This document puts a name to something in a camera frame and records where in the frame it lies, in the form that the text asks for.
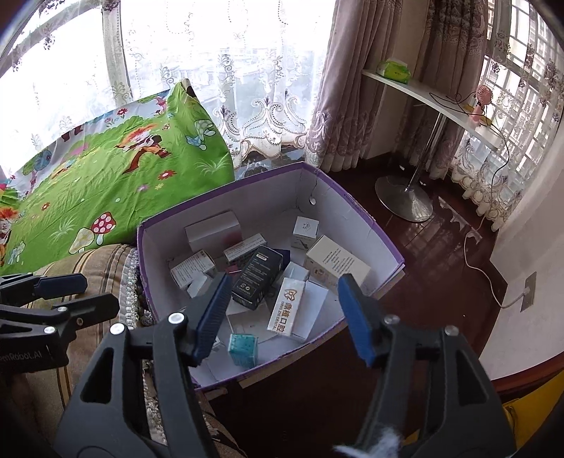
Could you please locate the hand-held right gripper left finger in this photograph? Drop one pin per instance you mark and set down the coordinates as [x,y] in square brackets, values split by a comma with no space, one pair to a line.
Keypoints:
[213,315]

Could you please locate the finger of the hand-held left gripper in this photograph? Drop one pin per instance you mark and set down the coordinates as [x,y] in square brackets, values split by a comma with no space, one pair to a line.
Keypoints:
[61,285]
[88,306]

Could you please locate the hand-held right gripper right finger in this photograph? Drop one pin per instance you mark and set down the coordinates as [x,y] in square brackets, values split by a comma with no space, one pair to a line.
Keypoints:
[357,317]

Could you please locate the small white box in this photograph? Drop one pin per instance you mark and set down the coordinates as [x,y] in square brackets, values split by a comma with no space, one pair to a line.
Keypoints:
[200,284]

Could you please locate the white carton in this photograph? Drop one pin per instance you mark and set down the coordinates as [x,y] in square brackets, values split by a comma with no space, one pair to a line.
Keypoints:
[246,323]

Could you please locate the teal box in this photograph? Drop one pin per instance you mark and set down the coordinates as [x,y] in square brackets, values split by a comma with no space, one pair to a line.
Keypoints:
[242,348]

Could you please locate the large white text box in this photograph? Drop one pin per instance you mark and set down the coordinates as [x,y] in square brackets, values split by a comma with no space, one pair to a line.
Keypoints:
[337,264]

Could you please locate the black box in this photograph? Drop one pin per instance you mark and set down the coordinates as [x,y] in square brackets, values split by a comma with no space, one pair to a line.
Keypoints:
[257,275]

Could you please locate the long white printed box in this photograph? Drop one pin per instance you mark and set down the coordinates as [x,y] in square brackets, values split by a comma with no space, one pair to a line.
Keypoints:
[286,308]

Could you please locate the white box with barcode label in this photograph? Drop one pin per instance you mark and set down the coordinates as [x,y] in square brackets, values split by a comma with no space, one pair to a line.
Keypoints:
[244,249]

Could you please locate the white box with pink spot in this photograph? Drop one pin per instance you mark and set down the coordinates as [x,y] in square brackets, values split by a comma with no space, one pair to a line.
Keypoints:
[211,229]

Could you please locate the purple cardboard box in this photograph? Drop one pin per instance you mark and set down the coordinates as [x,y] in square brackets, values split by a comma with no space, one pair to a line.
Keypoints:
[264,193]

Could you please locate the green cartoon printed blanket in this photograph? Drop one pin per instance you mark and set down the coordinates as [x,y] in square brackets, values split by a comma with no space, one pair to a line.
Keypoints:
[88,176]

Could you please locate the white table with metal stand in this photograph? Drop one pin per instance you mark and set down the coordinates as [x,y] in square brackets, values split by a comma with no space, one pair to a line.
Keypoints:
[403,198]

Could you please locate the white fluff tuft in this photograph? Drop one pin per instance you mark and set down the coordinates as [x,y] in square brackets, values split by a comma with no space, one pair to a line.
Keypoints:
[365,444]

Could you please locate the yellow plastic object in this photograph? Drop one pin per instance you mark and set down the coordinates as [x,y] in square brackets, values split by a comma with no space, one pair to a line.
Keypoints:
[520,418]

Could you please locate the mauve patterned curtain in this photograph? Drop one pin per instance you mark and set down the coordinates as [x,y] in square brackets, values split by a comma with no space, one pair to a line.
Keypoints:
[374,88]

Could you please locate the small yellow object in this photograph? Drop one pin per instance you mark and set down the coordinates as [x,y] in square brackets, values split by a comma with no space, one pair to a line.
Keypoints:
[485,121]

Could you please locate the pink handheld fan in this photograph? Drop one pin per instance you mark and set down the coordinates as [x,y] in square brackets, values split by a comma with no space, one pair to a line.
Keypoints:
[480,103]

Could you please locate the sheer lace curtain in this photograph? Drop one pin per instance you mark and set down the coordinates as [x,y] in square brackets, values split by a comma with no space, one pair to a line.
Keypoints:
[528,88]
[220,66]

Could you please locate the green tissue pack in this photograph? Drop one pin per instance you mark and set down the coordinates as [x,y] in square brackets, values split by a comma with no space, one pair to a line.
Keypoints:
[392,70]

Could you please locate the wall socket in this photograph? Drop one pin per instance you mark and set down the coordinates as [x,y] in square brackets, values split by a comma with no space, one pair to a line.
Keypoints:
[528,291]

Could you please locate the grey window frame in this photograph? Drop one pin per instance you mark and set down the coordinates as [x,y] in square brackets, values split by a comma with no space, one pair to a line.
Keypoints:
[116,48]

